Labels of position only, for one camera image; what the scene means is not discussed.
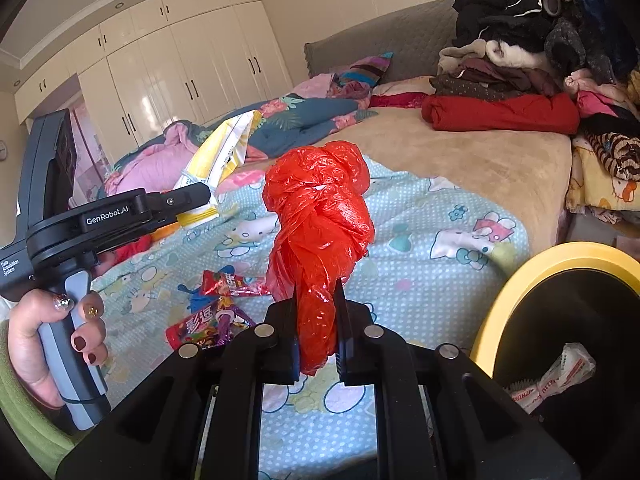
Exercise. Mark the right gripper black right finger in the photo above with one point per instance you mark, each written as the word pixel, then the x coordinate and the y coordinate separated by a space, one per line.
pixel 438 415

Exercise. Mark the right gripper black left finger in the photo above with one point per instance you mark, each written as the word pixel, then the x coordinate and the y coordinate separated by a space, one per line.
pixel 197 415

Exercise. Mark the white red wrapper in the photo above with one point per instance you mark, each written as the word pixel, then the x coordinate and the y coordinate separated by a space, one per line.
pixel 573 367

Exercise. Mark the red candy wrapper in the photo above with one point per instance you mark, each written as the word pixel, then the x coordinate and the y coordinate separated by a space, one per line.
pixel 232 285

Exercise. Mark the white yellow snack bag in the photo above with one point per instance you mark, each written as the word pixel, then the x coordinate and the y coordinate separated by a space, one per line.
pixel 219 155

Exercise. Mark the red plastic bag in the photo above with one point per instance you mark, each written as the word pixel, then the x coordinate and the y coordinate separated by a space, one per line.
pixel 325 229

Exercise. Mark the green sleeve left forearm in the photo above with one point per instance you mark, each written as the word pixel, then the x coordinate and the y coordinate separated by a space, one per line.
pixel 44 442

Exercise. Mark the left hand painted nails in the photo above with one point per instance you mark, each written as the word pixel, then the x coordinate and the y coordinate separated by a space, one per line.
pixel 39 307

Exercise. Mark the blue floral pink quilt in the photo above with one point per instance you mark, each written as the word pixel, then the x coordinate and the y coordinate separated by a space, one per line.
pixel 258 131

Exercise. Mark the light blue Hello Kitty blanket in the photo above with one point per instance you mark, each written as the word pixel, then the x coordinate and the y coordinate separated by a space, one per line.
pixel 437 259

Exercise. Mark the white wardrobe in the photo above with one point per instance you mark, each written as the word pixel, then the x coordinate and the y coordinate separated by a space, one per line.
pixel 163 60

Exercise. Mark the tan bed sheet mattress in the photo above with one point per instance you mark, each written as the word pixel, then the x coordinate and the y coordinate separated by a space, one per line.
pixel 526 172

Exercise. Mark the yellow cartoon blanket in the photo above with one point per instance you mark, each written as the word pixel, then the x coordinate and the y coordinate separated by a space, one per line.
pixel 592 190

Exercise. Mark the red folded garment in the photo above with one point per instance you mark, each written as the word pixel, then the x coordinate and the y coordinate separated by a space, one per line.
pixel 528 112

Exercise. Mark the red white pillow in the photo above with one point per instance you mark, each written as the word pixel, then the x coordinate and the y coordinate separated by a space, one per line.
pixel 407 93

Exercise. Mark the striped colourful pillow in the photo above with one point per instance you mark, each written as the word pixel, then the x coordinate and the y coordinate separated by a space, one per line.
pixel 357 81

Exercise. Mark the grey quilted headboard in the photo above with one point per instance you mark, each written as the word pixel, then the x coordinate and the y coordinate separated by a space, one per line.
pixel 414 36

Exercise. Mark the pile of dark clothes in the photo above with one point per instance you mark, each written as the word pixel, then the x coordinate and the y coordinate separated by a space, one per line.
pixel 558 37

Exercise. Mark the round wall clock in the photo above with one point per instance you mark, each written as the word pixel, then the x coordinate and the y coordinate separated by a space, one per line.
pixel 3 151

